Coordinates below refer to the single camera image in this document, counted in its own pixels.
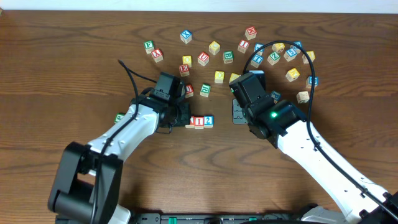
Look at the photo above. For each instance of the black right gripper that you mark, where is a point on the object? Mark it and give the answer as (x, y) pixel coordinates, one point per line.
(237, 112)

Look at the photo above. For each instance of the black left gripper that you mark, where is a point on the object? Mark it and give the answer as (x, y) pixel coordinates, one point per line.
(185, 115)

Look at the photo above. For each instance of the red A block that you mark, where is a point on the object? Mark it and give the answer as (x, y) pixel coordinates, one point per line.
(192, 122)

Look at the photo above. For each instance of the red i block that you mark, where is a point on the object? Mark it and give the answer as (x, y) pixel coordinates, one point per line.
(199, 122)
(243, 46)

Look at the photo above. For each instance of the blue 2 block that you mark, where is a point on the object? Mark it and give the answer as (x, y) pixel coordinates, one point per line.
(208, 121)

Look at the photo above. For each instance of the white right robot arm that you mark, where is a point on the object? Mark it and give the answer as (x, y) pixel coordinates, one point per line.
(286, 127)

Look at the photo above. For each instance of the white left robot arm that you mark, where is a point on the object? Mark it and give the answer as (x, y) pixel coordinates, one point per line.
(88, 178)

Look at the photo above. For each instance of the red U block lower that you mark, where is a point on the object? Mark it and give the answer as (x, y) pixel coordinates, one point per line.
(189, 91)

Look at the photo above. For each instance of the red u block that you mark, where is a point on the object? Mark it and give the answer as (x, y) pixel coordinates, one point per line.
(189, 91)
(203, 58)

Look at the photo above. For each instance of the green R block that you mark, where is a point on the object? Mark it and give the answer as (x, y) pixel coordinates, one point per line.
(205, 90)

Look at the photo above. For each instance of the yellow block right middle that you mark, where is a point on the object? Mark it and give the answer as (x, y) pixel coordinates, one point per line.
(233, 77)

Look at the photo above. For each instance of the blue P block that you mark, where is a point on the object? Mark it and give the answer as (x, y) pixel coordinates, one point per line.
(276, 96)

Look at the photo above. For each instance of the red E block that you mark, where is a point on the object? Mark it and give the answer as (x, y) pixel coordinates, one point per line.
(184, 70)

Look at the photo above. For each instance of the yellow block left middle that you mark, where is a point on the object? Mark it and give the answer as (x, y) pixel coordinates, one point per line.
(219, 76)

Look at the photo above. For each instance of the yellow O block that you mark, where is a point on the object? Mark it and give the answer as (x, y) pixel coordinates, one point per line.
(187, 60)

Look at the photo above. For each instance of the blue T block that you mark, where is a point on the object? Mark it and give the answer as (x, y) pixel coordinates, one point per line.
(256, 60)

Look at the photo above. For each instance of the green J block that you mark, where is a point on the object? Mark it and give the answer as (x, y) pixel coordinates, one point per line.
(119, 117)

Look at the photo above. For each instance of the red U block upper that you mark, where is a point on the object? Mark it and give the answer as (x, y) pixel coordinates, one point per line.
(203, 58)

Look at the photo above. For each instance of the green B block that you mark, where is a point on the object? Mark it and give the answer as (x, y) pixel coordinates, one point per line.
(228, 56)

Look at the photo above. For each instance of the red X block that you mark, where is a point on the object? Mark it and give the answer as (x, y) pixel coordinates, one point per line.
(157, 55)

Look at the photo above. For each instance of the blue L block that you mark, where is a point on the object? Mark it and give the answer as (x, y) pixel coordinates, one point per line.
(258, 46)

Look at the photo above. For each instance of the plain 7 block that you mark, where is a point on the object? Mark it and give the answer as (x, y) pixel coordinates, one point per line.
(303, 97)

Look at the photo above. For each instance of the yellow A block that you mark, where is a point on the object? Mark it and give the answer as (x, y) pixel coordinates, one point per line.
(292, 74)

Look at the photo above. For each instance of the green Z block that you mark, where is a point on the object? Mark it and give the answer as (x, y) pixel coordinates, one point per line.
(273, 58)

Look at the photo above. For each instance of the yellow C block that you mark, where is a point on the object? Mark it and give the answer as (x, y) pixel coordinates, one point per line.
(214, 47)

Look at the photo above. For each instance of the green F block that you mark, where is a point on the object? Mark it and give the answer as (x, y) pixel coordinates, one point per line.
(149, 46)

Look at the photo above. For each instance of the blue X block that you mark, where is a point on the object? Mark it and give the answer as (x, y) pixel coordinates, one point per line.
(186, 36)

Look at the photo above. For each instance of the blue D block lower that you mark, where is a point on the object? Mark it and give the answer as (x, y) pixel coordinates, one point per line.
(311, 81)

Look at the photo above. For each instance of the blue d block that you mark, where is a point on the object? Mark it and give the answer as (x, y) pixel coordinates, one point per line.
(297, 46)
(311, 81)

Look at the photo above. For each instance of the yellow block top right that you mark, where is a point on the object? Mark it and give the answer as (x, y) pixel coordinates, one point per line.
(278, 47)

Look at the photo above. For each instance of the blue 5 block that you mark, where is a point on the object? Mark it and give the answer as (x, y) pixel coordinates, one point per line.
(290, 54)

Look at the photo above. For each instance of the red H block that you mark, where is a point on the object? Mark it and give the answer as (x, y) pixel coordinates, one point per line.
(250, 33)

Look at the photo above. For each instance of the blue D block upper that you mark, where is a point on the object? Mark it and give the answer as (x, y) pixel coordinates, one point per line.
(297, 46)

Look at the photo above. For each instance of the yellow 8 block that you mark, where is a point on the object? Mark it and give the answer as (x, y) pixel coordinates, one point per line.
(308, 56)

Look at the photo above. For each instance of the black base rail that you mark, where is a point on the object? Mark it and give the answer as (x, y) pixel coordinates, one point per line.
(155, 218)

